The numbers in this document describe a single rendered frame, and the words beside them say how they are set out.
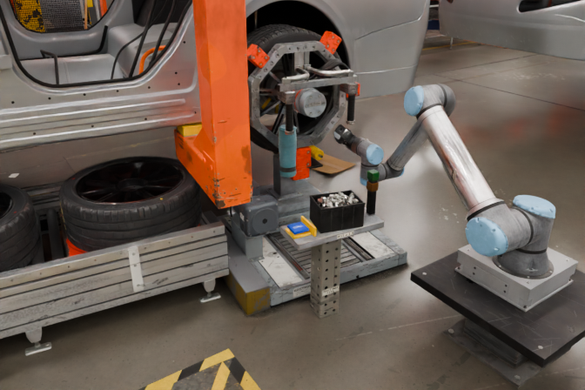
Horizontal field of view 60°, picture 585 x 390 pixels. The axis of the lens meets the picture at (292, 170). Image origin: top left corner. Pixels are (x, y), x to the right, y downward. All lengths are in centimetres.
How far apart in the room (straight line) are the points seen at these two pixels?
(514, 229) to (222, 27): 129
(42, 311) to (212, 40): 129
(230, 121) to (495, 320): 126
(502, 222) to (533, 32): 279
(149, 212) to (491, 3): 342
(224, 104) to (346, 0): 107
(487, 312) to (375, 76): 152
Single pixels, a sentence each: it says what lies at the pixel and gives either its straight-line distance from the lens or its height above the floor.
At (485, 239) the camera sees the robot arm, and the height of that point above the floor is 59.
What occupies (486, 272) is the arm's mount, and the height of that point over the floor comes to 37.
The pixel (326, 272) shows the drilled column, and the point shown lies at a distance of 227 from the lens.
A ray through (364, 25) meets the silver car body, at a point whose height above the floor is 116.
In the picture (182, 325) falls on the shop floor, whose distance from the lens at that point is 243.
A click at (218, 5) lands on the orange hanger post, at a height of 135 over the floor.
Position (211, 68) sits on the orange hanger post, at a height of 113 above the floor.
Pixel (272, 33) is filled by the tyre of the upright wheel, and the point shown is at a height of 116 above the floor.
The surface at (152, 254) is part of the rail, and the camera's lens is 231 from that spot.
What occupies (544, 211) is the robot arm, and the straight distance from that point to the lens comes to 207.
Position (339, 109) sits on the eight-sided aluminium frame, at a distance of 275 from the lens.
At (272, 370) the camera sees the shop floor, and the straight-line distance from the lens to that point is 218.
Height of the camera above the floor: 154
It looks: 23 degrees down
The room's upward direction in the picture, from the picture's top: straight up
